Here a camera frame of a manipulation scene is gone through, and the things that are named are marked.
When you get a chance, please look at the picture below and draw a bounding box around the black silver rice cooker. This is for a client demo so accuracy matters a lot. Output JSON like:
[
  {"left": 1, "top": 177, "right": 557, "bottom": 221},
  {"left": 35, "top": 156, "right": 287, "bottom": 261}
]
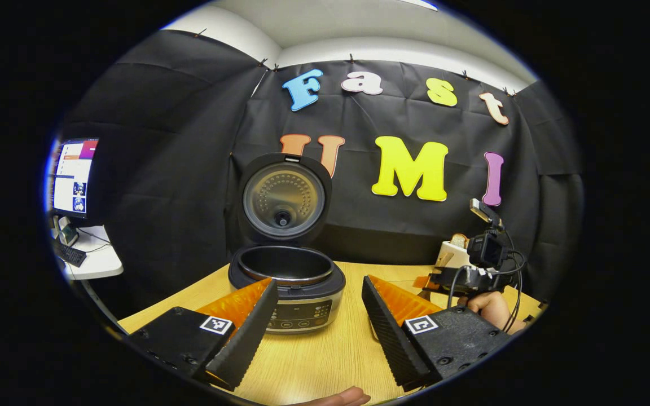
[{"left": 228, "top": 152, "right": 347, "bottom": 336}]

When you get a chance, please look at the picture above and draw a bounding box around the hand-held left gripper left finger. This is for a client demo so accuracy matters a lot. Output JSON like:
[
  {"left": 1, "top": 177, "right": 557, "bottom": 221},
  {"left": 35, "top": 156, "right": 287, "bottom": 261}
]
[{"left": 126, "top": 277, "right": 279, "bottom": 391}]

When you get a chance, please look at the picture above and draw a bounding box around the white toaster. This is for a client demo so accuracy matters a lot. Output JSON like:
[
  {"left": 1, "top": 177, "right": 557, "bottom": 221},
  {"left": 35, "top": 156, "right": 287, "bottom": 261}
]
[{"left": 437, "top": 240, "right": 472, "bottom": 270}]

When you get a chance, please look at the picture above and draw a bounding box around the grey desktop device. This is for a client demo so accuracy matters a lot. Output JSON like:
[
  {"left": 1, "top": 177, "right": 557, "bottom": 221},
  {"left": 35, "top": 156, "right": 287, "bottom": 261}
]
[{"left": 56, "top": 216, "right": 79, "bottom": 247}]

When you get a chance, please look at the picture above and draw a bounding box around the computer monitor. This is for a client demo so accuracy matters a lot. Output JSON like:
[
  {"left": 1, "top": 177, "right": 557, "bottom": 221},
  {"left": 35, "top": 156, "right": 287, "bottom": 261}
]
[{"left": 49, "top": 137, "right": 100, "bottom": 220}]

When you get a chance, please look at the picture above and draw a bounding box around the black backdrop cloth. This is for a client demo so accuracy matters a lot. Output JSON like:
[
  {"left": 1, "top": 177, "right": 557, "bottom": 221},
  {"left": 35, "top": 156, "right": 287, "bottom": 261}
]
[{"left": 54, "top": 29, "right": 585, "bottom": 316}]

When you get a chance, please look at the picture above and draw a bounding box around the white side table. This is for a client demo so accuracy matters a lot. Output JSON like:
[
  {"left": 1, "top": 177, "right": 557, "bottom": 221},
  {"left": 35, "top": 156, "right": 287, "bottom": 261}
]
[{"left": 54, "top": 224, "right": 124, "bottom": 281}]

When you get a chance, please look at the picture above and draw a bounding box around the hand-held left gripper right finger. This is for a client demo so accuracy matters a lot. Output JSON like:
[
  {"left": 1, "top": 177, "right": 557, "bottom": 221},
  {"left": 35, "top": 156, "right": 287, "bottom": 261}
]
[{"left": 361, "top": 275, "right": 512, "bottom": 392}]

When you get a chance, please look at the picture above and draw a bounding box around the black keyboard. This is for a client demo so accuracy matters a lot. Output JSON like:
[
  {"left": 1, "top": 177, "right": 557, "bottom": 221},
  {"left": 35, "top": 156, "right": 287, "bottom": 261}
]
[{"left": 54, "top": 241, "right": 87, "bottom": 267}]

